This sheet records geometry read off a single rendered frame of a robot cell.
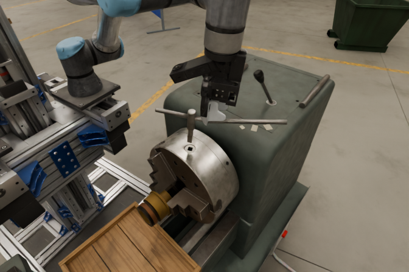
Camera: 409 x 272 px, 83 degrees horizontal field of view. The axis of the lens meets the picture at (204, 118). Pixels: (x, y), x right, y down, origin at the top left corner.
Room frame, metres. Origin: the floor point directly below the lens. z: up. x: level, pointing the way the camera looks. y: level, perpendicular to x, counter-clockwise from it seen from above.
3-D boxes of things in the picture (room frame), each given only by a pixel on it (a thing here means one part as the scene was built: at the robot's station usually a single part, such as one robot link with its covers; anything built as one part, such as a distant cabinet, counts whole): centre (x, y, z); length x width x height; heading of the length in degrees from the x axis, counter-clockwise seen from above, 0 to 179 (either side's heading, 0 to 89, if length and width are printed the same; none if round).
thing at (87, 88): (0.95, 0.57, 1.21); 0.15 x 0.15 x 0.10
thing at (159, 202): (0.39, 0.15, 1.08); 0.09 x 0.09 x 0.09; 49
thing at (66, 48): (0.95, 0.56, 1.33); 0.13 x 0.12 x 0.14; 131
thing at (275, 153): (0.81, -0.20, 1.06); 0.59 x 0.48 x 0.39; 138
